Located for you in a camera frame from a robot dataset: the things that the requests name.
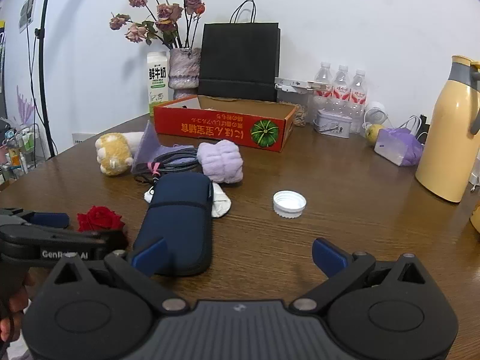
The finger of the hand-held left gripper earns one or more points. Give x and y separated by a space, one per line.
48 220
75 239

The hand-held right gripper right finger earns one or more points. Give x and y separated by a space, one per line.
330 257

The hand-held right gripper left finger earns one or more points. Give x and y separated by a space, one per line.
150 257

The red rose flower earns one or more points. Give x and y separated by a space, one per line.
99 217

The navy blue fabric pouch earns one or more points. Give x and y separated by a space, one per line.
176 217

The white tissue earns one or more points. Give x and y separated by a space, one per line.
221 202

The yellow plush paw toy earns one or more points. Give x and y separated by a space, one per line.
112 153

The purple fluffy plush towel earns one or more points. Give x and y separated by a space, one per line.
221 161

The red cardboard box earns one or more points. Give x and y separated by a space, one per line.
210 127

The person's left hand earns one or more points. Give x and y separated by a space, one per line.
17 300

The white bottle cap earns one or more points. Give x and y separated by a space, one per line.
289 204

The purple knitted cloth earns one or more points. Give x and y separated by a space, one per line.
144 146

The green apple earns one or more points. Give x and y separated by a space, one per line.
375 134

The purple plastic bag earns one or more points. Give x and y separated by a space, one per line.
401 146

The pale rectangular tin box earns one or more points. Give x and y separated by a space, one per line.
332 122

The clear plastic container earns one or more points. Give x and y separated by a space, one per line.
300 112

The yellow bowl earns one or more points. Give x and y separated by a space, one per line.
475 221

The small white desk fan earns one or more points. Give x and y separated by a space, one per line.
377 112

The black lamp stand pole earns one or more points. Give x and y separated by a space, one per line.
42 63

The yellow thermos jug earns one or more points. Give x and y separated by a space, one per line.
446 138

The clear water bottle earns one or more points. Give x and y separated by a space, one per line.
359 86
341 82
324 78

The white milk carton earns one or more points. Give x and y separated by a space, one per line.
156 82

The white long flat box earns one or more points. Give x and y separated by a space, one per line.
296 83

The purple glass vase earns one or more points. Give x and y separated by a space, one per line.
183 71

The black paper bag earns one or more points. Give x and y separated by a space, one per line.
240 60

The dried rose bouquet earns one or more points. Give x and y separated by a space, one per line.
167 11

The wall poster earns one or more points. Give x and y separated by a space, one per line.
28 9

